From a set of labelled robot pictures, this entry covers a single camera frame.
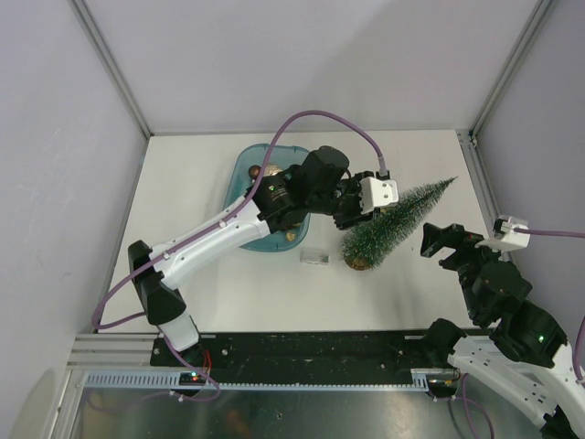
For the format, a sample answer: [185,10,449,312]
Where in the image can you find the grey slotted cable duct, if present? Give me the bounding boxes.
[85,369,439,391]

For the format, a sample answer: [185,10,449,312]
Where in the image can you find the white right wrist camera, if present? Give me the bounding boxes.
[474,215,530,253]

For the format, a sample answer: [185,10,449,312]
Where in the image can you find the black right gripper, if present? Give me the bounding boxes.
[418,222,508,320]

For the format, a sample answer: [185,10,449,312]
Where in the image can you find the teal plastic tray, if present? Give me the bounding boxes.
[223,144,310,252]

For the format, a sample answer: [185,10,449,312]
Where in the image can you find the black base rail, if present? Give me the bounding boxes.
[150,319,479,383]

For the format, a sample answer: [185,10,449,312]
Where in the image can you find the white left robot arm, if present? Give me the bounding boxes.
[128,146,399,366]

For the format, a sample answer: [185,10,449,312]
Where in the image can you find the clear battery box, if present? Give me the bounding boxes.
[300,249,330,265]

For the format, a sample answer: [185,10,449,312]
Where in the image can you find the silver ribbed bauble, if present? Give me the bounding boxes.
[264,164,282,177]

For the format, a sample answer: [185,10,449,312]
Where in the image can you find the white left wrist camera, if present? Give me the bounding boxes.
[359,177,399,214]

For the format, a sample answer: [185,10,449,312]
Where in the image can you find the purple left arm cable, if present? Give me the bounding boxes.
[90,110,392,403]

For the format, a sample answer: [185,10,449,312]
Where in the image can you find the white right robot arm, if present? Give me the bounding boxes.
[420,216,584,438]

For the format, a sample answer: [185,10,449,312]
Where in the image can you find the small green christmas tree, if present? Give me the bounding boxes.
[340,177,456,271]

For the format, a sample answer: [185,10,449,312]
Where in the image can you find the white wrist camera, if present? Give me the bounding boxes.
[474,215,530,253]
[359,177,399,214]

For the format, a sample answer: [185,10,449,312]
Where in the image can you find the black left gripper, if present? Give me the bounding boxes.
[308,171,378,230]

